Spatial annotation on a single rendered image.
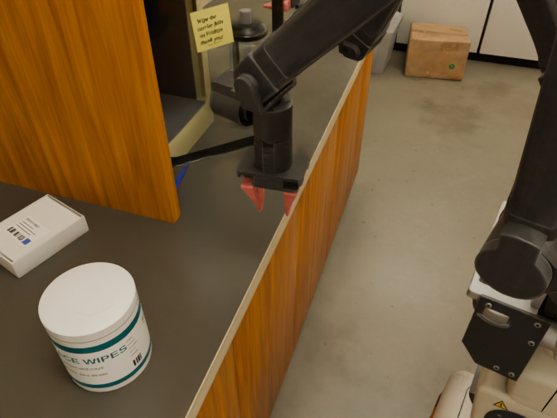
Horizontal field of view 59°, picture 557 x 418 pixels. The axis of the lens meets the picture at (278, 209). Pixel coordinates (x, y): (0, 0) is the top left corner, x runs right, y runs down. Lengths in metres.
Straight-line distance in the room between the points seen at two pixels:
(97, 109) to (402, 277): 1.59
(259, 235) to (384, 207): 1.60
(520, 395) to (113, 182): 0.85
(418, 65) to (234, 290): 3.06
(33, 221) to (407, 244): 1.72
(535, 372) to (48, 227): 0.91
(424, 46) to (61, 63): 3.04
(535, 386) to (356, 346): 1.09
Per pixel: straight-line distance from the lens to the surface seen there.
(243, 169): 0.75
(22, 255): 1.02
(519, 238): 0.55
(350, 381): 1.89
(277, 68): 0.61
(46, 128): 1.07
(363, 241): 2.34
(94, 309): 0.73
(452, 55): 3.76
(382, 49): 3.71
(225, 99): 0.73
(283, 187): 0.74
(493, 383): 1.03
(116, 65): 0.88
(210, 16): 0.99
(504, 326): 0.84
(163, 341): 0.86
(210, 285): 0.91
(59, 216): 1.07
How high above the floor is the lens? 1.63
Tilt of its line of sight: 41 degrees down
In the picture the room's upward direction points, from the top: straight up
